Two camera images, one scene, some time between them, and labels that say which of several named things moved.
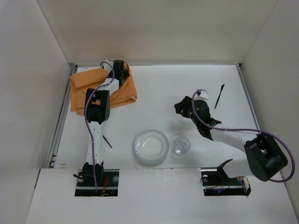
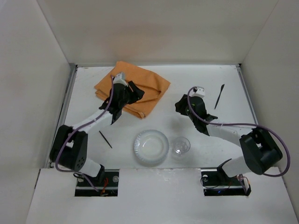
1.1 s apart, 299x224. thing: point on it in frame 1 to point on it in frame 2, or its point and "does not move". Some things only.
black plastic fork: [107, 141] does not move
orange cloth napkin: [81, 81] to [153, 87]
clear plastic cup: [181, 146] does not move
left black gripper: [121, 76] to [131, 91]
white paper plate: [151, 146] does not move
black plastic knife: [222, 87] does not move
